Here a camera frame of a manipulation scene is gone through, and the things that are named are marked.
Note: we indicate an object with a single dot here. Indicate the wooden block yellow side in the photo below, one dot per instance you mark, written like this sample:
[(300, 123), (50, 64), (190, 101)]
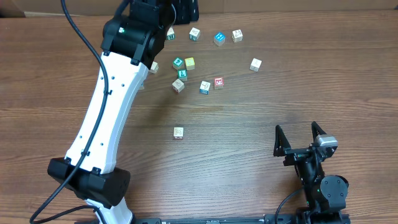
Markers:
[(154, 67)]

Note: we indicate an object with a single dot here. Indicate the wooden block teal side left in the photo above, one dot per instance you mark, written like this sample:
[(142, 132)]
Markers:
[(170, 34)]

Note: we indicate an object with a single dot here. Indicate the wooden block teal side right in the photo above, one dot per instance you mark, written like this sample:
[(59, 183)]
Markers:
[(194, 34)]

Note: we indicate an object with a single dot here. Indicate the wooden block far right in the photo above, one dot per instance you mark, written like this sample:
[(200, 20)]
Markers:
[(237, 35)]

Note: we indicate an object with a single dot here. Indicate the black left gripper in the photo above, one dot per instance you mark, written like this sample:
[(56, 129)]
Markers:
[(185, 11)]

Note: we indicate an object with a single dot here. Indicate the wooden block blue side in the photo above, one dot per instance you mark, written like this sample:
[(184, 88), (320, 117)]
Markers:
[(205, 87)]

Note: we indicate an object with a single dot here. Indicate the green numeral four block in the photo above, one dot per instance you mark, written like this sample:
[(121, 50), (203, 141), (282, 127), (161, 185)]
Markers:
[(178, 63)]

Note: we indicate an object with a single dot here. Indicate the blue top wooden block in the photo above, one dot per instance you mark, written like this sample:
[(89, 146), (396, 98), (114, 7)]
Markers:
[(219, 39)]

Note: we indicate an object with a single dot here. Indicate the green letter L block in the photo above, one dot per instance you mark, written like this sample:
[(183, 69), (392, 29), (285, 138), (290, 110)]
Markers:
[(182, 75)]

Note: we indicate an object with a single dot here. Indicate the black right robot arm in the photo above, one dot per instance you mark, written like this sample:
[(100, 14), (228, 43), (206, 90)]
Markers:
[(325, 194)]

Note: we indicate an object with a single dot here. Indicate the yellow top wooden block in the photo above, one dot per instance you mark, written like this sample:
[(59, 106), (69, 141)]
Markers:
[(190, 63)]

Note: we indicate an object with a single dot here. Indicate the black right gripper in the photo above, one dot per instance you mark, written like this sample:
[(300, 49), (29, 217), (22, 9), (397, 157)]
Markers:
[(295, 155)]

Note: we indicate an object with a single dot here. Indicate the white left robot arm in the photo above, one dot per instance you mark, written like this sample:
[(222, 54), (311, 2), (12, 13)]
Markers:
[(131, 40)]

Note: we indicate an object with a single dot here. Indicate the wooden block red side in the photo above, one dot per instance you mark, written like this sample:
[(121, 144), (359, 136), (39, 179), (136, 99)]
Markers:
[(178, 133)]

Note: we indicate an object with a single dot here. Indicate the red letter E block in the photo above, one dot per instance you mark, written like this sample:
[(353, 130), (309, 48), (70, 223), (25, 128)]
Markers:
[(218, 83)]

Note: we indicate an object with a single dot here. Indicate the wooden block teal side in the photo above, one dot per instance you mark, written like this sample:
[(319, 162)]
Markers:
[(194, 34), (170, 34)]

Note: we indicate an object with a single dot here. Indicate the wooden block isolated right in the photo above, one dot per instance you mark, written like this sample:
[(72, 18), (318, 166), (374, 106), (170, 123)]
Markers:
[(255, 65)]

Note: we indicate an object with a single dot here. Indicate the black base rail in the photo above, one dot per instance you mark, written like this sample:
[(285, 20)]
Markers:
[(211, 221)]

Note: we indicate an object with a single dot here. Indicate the plain wooden block center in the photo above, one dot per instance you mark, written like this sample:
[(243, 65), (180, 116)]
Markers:
[(178, 85)]

